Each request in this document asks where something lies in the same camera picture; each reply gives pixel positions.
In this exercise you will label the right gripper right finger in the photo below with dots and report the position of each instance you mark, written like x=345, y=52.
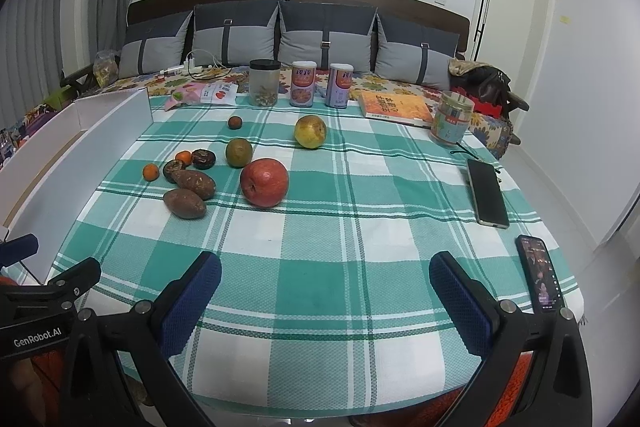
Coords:
x=533, y=369

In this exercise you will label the grey pillow far left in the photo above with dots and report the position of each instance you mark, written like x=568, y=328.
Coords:
x=154, y=45

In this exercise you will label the grey curtain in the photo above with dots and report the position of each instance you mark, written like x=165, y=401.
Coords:
x=60, y=6

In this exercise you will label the white charger with cable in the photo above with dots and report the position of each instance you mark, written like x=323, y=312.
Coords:
x=189, y=68

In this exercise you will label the white cardboard box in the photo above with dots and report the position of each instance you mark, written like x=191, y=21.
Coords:
x=48, y=181

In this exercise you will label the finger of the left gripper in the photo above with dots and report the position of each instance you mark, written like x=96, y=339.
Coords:
x=16, y=250
x=75, y=279

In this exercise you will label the pink snack packet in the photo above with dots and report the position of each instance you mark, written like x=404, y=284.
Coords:
x=219, y=93

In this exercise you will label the plastic bag of snacks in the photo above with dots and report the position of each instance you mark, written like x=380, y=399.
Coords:
x=105, y=67

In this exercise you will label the smartphone with lit screen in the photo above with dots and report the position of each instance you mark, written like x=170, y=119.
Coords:
x=543, y=284

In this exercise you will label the yellow pear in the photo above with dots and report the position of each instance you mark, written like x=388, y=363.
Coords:
x=310, y=132

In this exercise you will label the green white plaid tablecloth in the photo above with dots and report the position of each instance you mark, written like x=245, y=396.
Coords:
x=325, y=307

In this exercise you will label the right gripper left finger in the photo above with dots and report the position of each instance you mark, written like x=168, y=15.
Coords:
x=95, y=391

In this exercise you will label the orange labelled can left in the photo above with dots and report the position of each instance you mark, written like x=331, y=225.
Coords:
x=302, y=83

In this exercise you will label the dark bag on sofa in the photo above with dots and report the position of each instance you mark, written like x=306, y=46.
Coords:
x=489, y=89

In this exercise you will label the green brown round fruit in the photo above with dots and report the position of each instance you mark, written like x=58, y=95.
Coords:
x=239, y=153

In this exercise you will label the sweet potato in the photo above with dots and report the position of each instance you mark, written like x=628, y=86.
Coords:
x=195, y=181
x=184, y=204

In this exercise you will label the clear jar printed label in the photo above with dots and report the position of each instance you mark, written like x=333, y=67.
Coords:
x=452, y=117

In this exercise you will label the black smartphone face down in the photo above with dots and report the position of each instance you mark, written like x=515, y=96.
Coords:
x=486, y=194

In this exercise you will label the small orange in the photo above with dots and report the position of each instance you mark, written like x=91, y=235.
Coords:
x=150, y=172
x=185, y=156

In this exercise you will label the small dark brown fruit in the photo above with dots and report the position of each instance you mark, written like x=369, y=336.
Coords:
x=235, y=123

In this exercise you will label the orange book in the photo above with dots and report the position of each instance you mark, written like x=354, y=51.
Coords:
x=397, y=108

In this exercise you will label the grey pillow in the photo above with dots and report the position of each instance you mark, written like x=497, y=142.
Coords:
x=233, y=33
x=326, y=33
x=412, y=53
x=154, y=45

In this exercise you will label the clear jar black lid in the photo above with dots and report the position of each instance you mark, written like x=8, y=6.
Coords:
x=264, y=82

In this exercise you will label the white door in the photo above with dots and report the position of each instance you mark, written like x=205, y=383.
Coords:
x=509, y=34

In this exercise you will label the grey pillow far right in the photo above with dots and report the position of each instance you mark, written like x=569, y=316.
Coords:
x=412, y=53

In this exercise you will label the red apple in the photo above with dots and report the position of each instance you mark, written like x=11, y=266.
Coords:
x=264, y=182

